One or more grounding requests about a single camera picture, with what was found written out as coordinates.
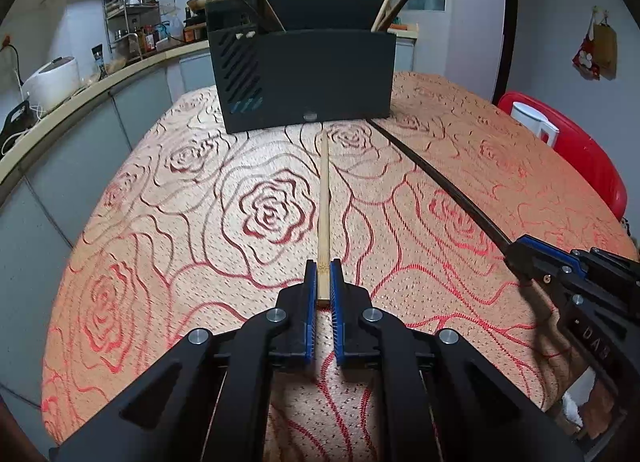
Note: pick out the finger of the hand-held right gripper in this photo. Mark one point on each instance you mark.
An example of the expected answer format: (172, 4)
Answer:
(550, 248)
(535, 262)

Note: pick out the white refrigerator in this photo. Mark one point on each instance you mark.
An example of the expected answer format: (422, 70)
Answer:
(475, 17)

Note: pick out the red patterned hanging bag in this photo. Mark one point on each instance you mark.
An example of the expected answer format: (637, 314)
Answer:
(585, 60)

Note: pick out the red chair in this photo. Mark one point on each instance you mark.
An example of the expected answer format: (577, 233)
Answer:
(590, 152)

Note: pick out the white rice cooker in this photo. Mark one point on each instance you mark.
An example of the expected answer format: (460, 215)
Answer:
(52, 82)

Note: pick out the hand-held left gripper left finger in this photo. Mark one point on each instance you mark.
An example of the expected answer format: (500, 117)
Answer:
(310, 312)

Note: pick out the kitchen counter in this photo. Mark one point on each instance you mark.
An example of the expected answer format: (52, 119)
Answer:
(100, 87)

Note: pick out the wok pan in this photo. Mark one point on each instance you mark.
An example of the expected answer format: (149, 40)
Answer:
(200, 1)

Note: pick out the metal spice rack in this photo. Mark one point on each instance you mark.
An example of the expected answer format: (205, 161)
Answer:
(132, 17)

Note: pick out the black capped bottle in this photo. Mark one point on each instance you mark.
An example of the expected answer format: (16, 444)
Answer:
(98, 62)

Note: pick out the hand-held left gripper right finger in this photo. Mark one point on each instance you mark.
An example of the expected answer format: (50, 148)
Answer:
(337, 312)

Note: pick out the white furry cushion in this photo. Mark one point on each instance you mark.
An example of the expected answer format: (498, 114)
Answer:
(572, 412)

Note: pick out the black appliance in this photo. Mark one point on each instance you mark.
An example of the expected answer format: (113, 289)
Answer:
(15, 120)

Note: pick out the thin black chopstick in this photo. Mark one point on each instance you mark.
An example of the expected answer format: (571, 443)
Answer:
(440, 177)

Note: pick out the black utensil holder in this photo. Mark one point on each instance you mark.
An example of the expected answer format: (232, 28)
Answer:
(320, 72)

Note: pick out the white cup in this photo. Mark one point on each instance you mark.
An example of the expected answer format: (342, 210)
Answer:
(530, 120)

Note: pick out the brown hanging bag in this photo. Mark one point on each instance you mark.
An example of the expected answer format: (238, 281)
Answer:
(605, 50)

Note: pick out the light bamboo chopstick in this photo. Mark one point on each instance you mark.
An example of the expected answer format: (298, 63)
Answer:
(325, 217)
(390, 0)

